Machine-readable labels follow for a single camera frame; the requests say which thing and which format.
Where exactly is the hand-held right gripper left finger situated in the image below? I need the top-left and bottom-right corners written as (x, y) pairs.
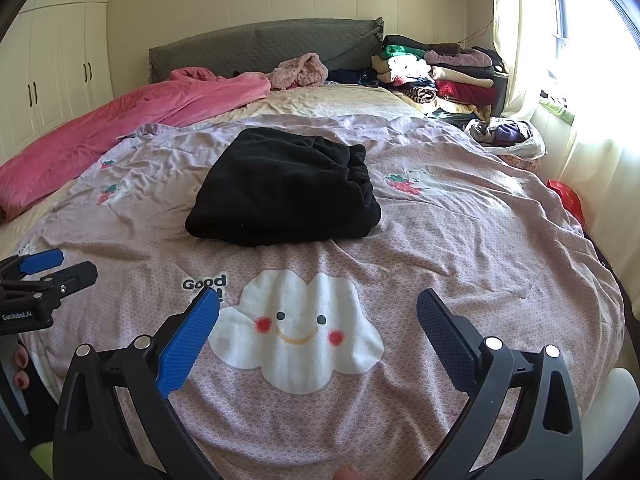
top-left (52, 286), bottom-right (223, 480)

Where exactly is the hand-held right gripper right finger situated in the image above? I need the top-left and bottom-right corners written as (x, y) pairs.
top-left (415, 287), bottom-right (586, 480)

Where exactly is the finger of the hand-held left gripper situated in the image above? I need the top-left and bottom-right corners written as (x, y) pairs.
top-left (0, 248), bottom-right (66, 281)
top-left (34, 260), bottom-right (99, 311)

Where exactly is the black sweater with orange cuffs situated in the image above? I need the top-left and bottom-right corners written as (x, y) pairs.
top-left (185, 127), bottom-right (383, 247)

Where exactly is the grey basket of clothes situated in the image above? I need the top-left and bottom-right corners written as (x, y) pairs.
top-left (464, 116), bottom-right (547, 161)

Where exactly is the pile of folded clothes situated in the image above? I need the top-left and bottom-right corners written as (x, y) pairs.
top-left (371, 35), bottom-right (506, 121)

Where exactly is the person's left hand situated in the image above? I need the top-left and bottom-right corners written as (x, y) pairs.
top-left (11, 347), bottom-right (33, 391)

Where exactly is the lilac printed blanket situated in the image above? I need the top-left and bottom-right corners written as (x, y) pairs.
top-left (10, 112), bottom-right (626, 480)

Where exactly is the green fleece cloth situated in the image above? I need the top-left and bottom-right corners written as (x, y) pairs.
top-left (29, 441), bottom-right (55, 466)

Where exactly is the pink blanket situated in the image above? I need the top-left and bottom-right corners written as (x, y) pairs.
top-left (0, 66), bottom-right (273, 221)

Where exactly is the white round object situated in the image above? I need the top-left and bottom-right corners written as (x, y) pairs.
top-left (606, 367), bottom-right (640, 413)

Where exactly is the red bag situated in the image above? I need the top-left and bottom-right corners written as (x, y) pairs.
top-left (546, 179), bottom-right (586, 228)

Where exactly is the white wardrobe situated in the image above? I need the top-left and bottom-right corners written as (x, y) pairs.
top-left (0, 0), bottom-right (113, 161)

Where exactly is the white curtain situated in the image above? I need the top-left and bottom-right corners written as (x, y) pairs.
top-left (492, 0), bottom-right (640, 311)

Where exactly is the dark bedside cabinet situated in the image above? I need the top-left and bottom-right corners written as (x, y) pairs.
top-left (492, 71), bottom-right (510, 116)

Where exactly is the grey quilted headboard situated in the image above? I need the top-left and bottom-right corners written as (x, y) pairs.
top-left (148, 17), bottom-right (386, 86)

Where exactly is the dark blue garment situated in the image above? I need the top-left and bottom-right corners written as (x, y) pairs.
top-left (325, 67), bottom-right (381, 87)

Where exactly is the pink fuzzy garment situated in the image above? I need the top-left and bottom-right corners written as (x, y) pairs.
top-left (270, 52), bottom-right (329, 92)

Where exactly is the window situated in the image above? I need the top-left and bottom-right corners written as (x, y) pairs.
top-left (550, 0), bottom-right (640, 76)

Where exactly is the dark bed frame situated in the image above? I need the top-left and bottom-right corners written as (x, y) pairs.
top-left (584, 230), bottom-right (640, 361)

